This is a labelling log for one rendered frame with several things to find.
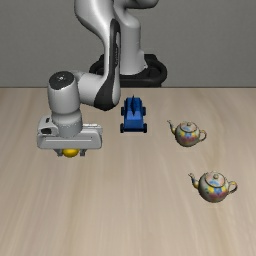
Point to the blue toy car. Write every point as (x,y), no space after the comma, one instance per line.
(134,115)

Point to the multicoloured teapot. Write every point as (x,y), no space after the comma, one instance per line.
(187,134)
(213,187)

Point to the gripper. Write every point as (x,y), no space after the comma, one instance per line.
(83,140)

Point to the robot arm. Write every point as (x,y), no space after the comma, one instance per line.
(100,40)

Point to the yellow lemon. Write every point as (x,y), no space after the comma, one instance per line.
(70,153)

